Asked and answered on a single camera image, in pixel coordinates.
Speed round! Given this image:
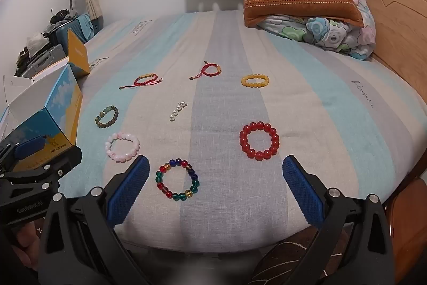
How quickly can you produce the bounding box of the multicolour glass bead bracelet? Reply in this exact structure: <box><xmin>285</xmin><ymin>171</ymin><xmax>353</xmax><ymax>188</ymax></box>
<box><xmin>155</xmin><ymin>158</ymin><xmax>201</xmax><ymax>201</ymax></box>

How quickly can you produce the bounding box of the person's left hand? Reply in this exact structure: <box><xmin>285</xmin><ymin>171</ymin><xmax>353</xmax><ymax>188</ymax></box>
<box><xmin>10</xmin><ymin>220</ymin><xmax>42</xmax><ymax>269</ymax></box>

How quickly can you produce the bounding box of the red bead bracelet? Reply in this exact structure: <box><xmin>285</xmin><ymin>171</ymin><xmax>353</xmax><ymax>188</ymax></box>
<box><xmin>239</xmin><ymin>121</ymin><xmax>281</xmax><ymax>160</ymax></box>

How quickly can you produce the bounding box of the green brown bead bracelet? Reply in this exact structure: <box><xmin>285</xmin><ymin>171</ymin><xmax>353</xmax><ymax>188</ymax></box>
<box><xmin>94</xmin><ymin>105</ymin><xmax>119</xmax><ymax>128</ymax></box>

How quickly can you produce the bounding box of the red braided bracelet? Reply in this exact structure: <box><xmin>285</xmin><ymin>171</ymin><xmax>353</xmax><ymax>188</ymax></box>
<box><xmin>189</xmin><ymin>63</ymin><xmax>222</xmax><ymax>81</ymax></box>

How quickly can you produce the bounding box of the black bundle of gear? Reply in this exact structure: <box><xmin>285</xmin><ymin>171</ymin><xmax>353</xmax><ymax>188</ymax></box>
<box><xmin>50</xmin><ymin>8</ymin><xmax>72</xmax><ymax>25</ymax></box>

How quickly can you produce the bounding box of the white plastic bag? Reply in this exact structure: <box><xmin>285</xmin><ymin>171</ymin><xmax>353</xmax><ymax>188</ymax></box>
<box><xmin>27</xmin><ymin>33</ymin><xmax>47</xmax><ymax>48</ymax></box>

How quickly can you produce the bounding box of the wooden bed frame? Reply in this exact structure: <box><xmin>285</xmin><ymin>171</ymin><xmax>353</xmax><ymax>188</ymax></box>
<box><xmin>347</xmin><ymin>0</ymin><xmax>427</xmax><ymax>285</ymax></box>

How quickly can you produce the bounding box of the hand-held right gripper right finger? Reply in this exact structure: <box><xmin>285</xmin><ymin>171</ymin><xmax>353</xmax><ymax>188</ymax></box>
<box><xmin>282</xmin><ymin>155</ymin><xmax>396</xmax><ymax>285</ymax></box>

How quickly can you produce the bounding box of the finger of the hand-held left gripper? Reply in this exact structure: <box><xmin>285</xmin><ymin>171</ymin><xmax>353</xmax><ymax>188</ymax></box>
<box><xmin>0</xmin><ymin>134</ymin><xmax>45</xmax><ymax>169</ymax></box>
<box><xmin>20</xmin><ymin>146</ymin><xmax>83</xmax><ymax>189</ymax></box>

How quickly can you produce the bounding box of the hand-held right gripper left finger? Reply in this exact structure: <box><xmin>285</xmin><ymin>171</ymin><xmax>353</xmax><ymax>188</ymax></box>
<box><xmin>38</xmin><ymin>155</ymin><xmax>150</xmax><ymax>285</ymax></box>

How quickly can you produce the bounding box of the white pearl strand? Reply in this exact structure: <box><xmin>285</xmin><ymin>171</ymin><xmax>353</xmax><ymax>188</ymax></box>
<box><xmin>168</xmin><ymin>101</ymin><xmax>188</xmax><ymax>122</ymax></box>

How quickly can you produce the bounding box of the floral quilt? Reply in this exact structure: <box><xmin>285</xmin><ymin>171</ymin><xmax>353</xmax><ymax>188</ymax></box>
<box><xmin>257</xmin><ymin>0</ymin><xmax>377</xmax><ymax>62</ymax></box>

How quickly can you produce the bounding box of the blue and yellow cardboard box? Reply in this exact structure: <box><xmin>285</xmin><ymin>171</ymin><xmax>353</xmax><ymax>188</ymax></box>
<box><xmin>0</xmin><ymin>29</ymin><xmax>91</xmax><ymax>172</ymax></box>

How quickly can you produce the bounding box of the striped bedsheet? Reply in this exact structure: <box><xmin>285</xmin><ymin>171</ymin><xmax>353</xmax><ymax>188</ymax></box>
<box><xmin>0</xmin><ymin>9</ymin><xmax>422</xmax><ymax>254</ymax></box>

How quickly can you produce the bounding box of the teal suitcase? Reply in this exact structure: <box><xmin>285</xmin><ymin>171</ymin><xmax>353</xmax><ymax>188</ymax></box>
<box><xmin>55</xmin><ymin>14</ymin><xmax>96</xmax><ymax>48</ymax></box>

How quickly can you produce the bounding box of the grey suitcase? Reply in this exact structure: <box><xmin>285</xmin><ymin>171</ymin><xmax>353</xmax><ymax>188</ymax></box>
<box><xmin>15</xmin><ymin>44</ymin><xmax>67</xmax><ymax>77</ymax></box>

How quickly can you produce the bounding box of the red string bracelet gold tube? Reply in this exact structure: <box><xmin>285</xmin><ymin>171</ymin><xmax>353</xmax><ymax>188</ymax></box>
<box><xmin>119</xmin><ymin>72</ymin><xmax>163</xmax><ymax>90</ymax></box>

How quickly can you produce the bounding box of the pink bead bracelet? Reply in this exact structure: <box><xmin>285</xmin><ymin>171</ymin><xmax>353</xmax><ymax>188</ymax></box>
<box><xmin>105</xmin><ymin>132</ymin><xmax>141</xmax><ymax>163</ymax></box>

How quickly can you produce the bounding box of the yellow bead bracelet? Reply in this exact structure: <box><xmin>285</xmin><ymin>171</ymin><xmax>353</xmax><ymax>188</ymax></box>
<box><xmin>241</xmin><ymin>73</ymin><xmax>270</xmax><ymax>89</ymax></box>

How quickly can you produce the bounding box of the teal cloth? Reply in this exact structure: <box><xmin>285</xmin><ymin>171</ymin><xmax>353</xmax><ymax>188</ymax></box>
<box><xmin>80</xmin><ymin>14</ymin><xmax>96</xmax><ymax>38</ymax></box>

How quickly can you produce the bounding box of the brown patterned rug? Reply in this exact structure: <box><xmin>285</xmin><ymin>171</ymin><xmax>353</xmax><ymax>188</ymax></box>
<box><xmin>248</xmin><ymin>232</ymin><xmax>321</xmax><ymax>285</ymax></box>

